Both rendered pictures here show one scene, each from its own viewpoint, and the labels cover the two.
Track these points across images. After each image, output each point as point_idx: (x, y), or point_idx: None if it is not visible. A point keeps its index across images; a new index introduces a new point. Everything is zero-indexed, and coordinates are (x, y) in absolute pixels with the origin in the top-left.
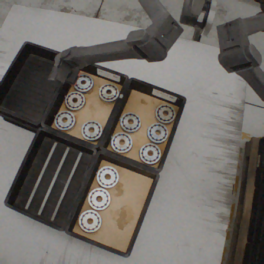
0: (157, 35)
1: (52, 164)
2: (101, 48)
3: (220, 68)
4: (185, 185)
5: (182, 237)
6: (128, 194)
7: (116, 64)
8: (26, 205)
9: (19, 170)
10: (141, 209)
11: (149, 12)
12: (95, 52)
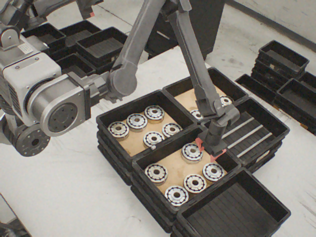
0: None
1: (238, 150)
2: (197, 53)
3: (14, 160)
4: None
5: (160, 82)
6: (187, 104)
7: (114, 227)
8: (270, 134)
9: (272, 143)
10: (183, 93)
11: (156, 13)
12: (201, 59)
